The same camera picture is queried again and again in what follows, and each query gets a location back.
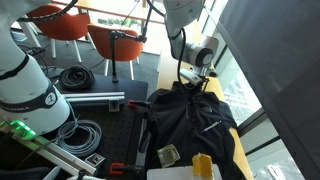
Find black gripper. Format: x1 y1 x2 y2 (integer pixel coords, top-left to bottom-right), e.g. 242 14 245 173
189 75 211 97

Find black zip jersey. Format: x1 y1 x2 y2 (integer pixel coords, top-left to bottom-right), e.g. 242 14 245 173
143 81 250 180

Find black pen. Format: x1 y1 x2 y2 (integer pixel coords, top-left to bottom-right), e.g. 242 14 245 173
199 120 223 135

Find folded dollar bill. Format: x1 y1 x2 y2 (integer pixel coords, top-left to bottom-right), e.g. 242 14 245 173
157 143 182 169

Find yellow wrapped block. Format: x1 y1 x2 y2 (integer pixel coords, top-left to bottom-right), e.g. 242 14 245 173
191 152 214 180

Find orange chair white legs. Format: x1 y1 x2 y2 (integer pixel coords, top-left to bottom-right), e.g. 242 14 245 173
87 23 145 81
26 3 93 64

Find white paper sheet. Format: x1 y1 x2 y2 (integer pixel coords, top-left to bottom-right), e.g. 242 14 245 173
146 163 224 180

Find black perforated breadboard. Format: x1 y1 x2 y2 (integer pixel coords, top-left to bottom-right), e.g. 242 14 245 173
54 75 150 176

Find dark window roller blind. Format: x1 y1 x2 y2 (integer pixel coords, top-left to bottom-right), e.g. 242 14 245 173
218 0 320 180

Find wooden background table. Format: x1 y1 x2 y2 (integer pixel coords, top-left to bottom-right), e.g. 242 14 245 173
49 0 166 26

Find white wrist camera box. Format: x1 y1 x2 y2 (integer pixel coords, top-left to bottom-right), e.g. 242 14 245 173
179 69 205 85

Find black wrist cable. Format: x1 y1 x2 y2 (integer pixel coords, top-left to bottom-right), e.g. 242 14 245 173
144 0 188 86

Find orange handled black clamp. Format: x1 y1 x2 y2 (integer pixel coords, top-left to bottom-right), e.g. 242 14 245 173
127 99 152 111
109 162 146 177

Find dark window frame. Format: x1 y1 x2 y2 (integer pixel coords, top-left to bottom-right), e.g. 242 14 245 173
203 0 280 157

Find small metal bracket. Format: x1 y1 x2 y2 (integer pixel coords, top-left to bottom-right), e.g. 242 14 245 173
84 152 106 168
108 99 121 113

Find black camera stand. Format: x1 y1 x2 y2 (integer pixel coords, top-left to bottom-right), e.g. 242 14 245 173
109 0 156 84

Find short aluminium rail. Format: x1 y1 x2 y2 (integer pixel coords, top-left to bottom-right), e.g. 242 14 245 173
67 97 126 108
62 91 126 100

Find gray cable coil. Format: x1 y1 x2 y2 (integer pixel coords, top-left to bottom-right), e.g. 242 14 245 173
54 119 103 158

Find black cable coil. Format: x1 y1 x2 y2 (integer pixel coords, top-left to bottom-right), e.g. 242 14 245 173
58 64 96 92

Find long aluminium rail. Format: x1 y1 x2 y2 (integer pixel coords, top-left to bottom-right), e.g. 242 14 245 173
13 133 98 177

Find black corrugated cable conduit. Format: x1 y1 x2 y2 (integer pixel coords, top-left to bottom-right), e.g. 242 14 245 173
16 0 80 23

